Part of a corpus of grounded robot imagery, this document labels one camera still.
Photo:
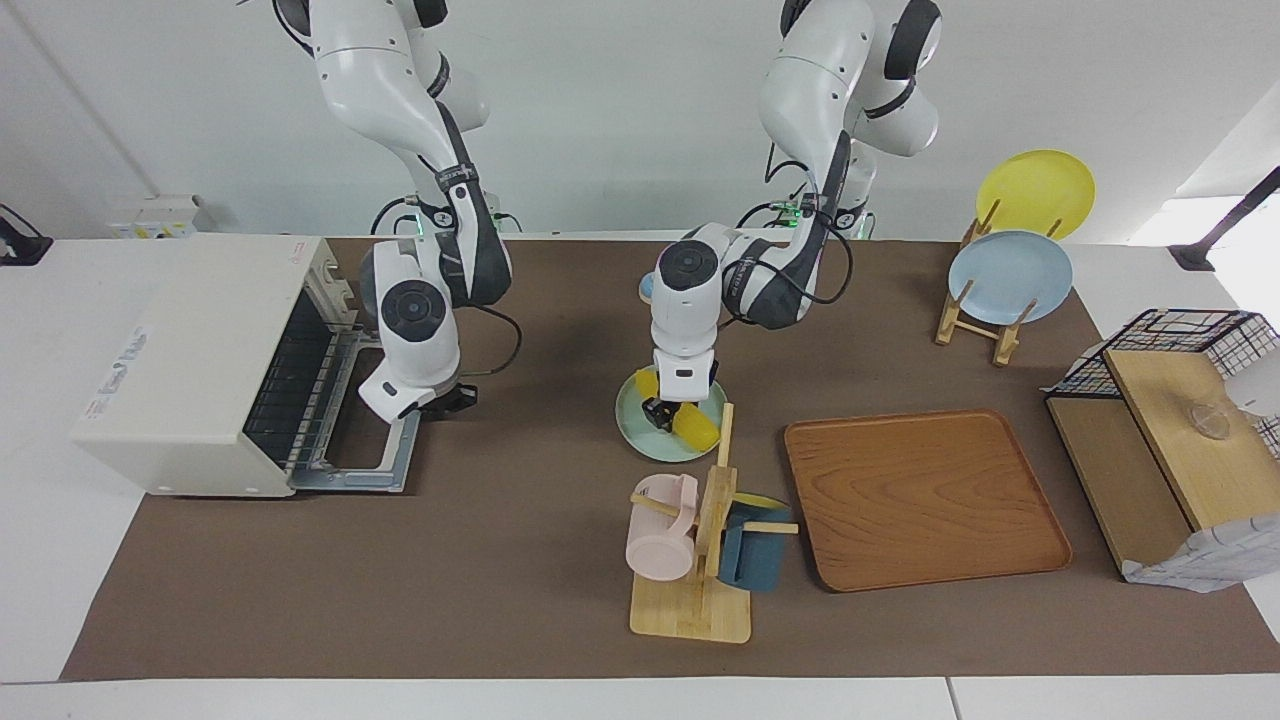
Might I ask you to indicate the dark blue mug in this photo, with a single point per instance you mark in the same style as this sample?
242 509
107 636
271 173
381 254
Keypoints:
755 560

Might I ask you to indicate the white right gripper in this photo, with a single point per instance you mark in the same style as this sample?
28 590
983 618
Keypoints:
410 392

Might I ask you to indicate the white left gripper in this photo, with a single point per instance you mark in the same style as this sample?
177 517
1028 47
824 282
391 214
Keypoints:
690 385

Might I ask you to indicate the white box with yellow labels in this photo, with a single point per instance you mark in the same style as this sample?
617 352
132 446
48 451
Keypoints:
160 218

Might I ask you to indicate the white toaster oven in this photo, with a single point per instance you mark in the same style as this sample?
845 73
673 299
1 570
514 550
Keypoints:
180 380

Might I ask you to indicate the black device on side table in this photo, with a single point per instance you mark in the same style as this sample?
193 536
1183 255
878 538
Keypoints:
20 245

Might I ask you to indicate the light blue plate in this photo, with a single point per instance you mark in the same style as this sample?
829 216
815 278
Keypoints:
1010 280

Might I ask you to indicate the brown table mat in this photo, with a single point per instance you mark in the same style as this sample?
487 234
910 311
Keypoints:
500 560

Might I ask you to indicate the wooden mug tree stand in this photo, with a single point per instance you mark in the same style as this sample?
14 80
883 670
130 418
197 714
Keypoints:
690 610

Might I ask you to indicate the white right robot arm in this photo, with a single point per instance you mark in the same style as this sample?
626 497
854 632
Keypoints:
370 60

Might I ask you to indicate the yellow plate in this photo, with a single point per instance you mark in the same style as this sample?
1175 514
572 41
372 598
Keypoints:
1040 190

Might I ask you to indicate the black stand leg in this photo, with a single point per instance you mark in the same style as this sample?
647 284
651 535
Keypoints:
1225 230

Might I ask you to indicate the wooden serving tray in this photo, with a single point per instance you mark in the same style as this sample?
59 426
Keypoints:
920 500

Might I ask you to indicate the blue bell with wooden knob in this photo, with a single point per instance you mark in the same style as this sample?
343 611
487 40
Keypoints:
646 290

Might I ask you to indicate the yellow corn cob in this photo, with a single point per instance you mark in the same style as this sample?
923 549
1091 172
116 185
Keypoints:
698 428

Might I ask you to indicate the pale green plate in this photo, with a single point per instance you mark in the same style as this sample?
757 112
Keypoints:
640 428

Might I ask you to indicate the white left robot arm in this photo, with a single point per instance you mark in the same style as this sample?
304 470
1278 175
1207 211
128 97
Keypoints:
810 70

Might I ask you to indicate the white checked cloth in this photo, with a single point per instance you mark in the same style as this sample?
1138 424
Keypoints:
1210 560

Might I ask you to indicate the pink mug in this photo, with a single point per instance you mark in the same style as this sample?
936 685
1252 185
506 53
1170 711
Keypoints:
660 550

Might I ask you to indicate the white rounded plastic object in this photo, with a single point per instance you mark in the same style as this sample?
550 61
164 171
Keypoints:
1258 385

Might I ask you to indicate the wooden dish rack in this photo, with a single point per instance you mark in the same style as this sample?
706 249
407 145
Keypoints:
955 315

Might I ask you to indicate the clear glass cup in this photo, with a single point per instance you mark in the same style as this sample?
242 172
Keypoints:
1208 420

